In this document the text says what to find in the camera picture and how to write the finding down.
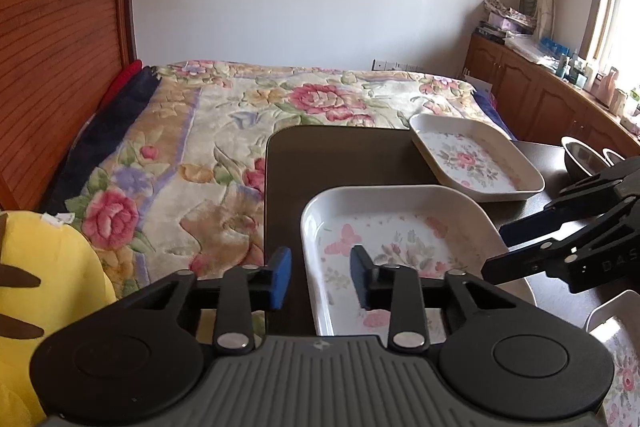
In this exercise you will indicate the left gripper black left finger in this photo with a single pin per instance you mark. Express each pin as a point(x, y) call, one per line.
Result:
point(245, 290)

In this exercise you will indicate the wooden cabinet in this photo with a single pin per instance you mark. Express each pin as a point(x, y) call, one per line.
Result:
point(539, 107)

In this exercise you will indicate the wall socket strip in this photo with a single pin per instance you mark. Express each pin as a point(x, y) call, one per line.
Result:
point(379, 65)

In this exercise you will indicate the small steel bowl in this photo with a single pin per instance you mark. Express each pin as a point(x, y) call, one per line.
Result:
point(612, 157)

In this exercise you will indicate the wooden headboard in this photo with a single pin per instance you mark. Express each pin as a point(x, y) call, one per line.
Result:
point(58, 58)

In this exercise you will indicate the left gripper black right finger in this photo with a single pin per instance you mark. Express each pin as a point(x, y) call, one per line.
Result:
point(396, 289)

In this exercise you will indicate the yellow plush toy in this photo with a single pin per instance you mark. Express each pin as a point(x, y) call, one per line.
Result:
point(50, 278)

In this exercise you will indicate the white floral plate edge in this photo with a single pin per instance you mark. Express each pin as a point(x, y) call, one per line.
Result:
point(616, 325)

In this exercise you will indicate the floral bed blanket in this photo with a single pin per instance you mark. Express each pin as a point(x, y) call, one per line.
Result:
point(185, 187)

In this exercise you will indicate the pink bottle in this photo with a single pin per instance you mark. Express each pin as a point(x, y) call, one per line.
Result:
point(607, 87)

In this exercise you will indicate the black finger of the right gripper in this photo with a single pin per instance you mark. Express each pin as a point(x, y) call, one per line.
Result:
point(614, 188)
point(605, 251)

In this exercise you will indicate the window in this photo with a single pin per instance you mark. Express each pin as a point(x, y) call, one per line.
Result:
point(612, 39)

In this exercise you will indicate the red pillow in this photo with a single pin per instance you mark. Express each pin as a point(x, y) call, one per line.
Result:
point(120, 81)

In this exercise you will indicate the stack of books and papers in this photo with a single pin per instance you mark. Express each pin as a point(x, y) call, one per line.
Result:
point(500, 22)

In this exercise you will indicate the white floral square plate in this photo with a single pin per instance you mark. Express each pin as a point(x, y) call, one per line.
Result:
point(429, 228)
point(475, 159)

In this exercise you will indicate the dark blue pillow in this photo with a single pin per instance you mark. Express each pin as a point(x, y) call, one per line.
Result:
point(101, 137)

